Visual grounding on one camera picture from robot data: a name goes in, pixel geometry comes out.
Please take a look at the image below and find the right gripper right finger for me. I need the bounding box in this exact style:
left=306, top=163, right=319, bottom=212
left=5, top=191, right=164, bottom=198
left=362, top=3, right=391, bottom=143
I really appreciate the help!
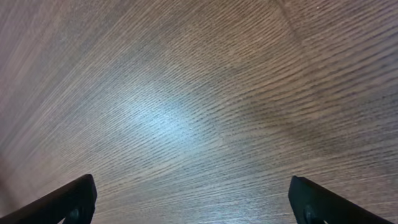
left=288, top=176, right=392, bottom=224

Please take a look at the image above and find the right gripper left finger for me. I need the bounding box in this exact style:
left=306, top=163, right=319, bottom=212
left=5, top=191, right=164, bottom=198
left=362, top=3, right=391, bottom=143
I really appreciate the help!
left=1, top=174, right=97, bottom=224

